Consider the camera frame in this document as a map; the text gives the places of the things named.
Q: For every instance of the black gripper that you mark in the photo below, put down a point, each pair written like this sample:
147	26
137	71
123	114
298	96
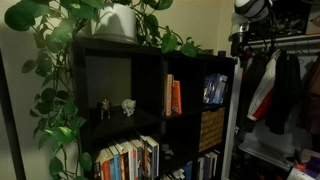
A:
239	45

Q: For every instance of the orange paperback book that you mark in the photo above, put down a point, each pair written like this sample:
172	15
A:
176	98

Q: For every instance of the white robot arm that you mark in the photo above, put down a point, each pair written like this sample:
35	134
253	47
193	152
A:
253	8

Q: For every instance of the blue Hacker's Delight book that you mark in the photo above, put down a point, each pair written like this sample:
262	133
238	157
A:
208	88

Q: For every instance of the tan thin book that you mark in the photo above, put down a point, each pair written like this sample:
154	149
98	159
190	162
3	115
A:
168	95

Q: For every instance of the black cube shelf unit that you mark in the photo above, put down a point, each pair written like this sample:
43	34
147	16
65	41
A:
150	66

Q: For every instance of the white tall book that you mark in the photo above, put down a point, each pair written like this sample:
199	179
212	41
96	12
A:
213	163
201	166

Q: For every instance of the dark blue tall book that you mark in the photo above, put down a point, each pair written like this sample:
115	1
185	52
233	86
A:
206	166

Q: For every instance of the blue hardcover book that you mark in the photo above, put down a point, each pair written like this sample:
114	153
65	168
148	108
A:
188	171

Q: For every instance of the white paperback book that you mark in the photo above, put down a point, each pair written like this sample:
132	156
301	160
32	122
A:
176	175

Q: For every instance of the thin brown book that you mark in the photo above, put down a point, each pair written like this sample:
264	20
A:
145	160

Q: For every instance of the grey blue book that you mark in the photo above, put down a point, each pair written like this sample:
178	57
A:
140	163

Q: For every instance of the thin red book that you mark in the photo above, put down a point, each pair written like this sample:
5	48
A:
135	166

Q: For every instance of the bright blue book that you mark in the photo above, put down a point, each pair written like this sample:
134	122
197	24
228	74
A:
116	166

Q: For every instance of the orange spine book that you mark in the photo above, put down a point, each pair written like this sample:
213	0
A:
106	170

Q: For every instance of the thin black book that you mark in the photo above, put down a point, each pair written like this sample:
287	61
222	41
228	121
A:
96	171

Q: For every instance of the small purple cup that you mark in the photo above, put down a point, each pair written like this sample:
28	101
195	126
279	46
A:
222	53

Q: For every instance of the black hanging jacket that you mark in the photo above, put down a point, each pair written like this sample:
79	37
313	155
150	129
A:
283	100
248	86

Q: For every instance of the white and red jacket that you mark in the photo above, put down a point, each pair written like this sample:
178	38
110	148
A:
266	86

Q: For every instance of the black storage box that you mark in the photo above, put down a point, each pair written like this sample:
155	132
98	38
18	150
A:
290	20

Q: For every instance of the tan cardboard box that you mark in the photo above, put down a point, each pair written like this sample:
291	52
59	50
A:
313	20

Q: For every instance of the woven wicker basket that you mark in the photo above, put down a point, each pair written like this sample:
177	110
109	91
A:
211	130

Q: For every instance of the brown hanging garment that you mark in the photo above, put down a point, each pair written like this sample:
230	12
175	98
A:
313	100

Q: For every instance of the white storage bin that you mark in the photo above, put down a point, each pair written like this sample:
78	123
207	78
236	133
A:
266	140

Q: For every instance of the white plant pot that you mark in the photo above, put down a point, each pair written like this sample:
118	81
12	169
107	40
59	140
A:
116	23

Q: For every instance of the grey round stone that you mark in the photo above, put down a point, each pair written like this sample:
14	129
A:
169	152
167	157
165	146

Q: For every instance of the white elephant figurine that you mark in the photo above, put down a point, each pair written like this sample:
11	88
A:
128	106

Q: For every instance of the orange small tool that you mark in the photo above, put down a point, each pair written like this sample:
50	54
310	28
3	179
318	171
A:
300	164

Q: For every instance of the purple box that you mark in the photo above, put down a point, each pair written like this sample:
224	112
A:
313	168

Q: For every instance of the small dark figurine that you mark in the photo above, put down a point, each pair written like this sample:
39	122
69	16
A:
106	106

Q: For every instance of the green pothos plant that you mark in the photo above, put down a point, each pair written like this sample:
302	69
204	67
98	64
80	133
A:
20	16

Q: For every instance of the grey closet shelf rail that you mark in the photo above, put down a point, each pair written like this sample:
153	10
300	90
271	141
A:
293	41

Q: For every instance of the white door frame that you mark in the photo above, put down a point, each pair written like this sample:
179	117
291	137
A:
230	133

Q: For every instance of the black slanted post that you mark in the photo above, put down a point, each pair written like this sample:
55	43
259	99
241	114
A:
12	133

